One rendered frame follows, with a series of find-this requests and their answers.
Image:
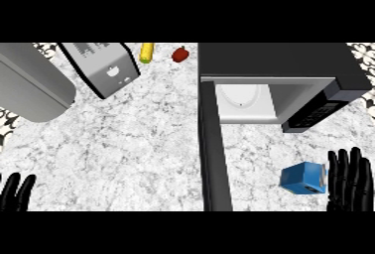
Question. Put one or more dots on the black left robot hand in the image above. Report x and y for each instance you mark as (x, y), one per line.
(11, 195)

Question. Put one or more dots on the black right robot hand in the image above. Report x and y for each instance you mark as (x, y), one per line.
(348, 185)

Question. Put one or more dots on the blue milk carton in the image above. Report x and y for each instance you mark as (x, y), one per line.
(301, 179)

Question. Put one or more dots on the dark grey microwave door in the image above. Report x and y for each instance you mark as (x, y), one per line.
(212, 149)

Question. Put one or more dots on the black microwave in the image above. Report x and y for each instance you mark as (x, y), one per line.
(292, 72)

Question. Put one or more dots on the large grey rounded appliance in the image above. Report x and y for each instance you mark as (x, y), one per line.
(29, 82)

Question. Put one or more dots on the grey toaster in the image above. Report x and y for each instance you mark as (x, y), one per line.
(105, 67)

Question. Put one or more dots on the yellow corn cob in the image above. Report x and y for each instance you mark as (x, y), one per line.
(146, 53)

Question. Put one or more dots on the red bell pepper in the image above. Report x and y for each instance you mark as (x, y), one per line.
(180, 55)

